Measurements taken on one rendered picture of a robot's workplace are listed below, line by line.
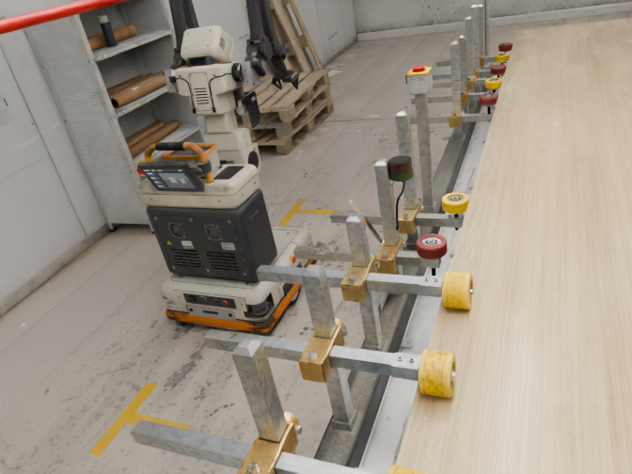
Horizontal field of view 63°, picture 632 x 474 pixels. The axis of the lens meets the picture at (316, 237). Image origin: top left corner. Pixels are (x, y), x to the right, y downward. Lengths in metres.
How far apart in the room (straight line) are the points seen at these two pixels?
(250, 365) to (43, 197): 3.21
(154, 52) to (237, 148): 1.97
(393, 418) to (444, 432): 0.40
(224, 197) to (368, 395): 1.27
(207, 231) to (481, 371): 1.66
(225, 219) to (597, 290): 1.59
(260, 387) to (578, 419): 0.53
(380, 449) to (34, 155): 3.09
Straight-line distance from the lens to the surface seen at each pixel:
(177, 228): 2.57
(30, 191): 3.83
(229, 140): 2.65
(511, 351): 1.10
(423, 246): 1.40
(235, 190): 2.28
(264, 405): 0.84
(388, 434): 1.33
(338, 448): 1.22
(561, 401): 1.03
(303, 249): 1.56
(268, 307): 2.54
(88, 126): 3.87
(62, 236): 3.99
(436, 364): 0.96
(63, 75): 3.84
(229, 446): 0.94
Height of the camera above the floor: 1.66
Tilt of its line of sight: 30 degrees down
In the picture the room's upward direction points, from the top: 11 degrees counter-clockwise
